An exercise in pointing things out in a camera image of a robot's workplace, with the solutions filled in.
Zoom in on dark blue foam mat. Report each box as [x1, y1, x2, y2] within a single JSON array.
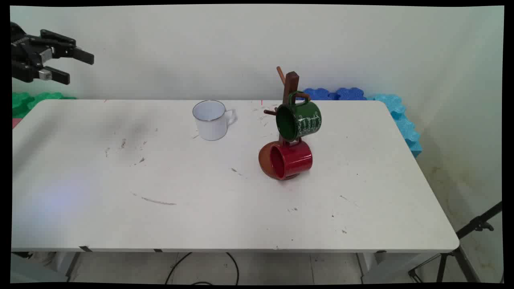
[[299, 88, 368, 101]]

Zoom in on green foam mat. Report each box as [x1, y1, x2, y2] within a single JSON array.
[[12, 92, 77, 119]]

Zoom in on brown wooden mug tree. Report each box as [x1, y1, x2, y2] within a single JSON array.
[[258, 66, 313, 181]]

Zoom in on black tripod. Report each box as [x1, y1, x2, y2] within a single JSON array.
[[408, 201, 503, 283]]

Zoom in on black floor cable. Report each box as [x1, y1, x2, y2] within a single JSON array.
[[165, 252, 240, 285]]

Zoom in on red enamel mug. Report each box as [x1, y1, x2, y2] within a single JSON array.
[[269, 138, 313, 180]]

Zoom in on white enamel mug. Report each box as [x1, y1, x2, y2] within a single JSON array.
[[192, 100, 238, 141]]

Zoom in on white table leg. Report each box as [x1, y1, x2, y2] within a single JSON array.
[[357, 250, 442, 284], [51, 252, 83, 282]]

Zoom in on light blue foam mat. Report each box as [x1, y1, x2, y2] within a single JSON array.
[[366, 94, 423, 158]]

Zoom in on green enamel mug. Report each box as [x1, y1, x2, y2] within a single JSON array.
[[275, 91, 322, 142]]

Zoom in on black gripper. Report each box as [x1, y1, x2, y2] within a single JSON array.
[[11, 22, 95, 85]]

